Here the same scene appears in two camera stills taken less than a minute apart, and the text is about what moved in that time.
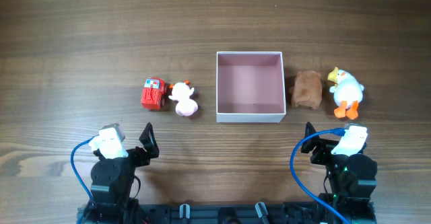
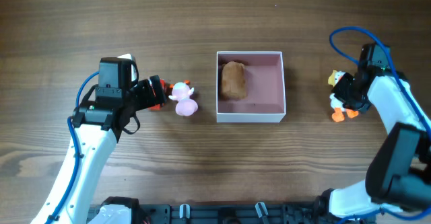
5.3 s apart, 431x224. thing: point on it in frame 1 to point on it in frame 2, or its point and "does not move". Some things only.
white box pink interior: x=250 y=87 does not move
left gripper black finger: x=148 y=138 to x=161 y=98
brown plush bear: x=307 y=89 to x=233 y=81
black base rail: x=220 y=213 does not move
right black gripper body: x=322 y=155 to x=349 y=96
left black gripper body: x=138 y=157 to x=141 y=95
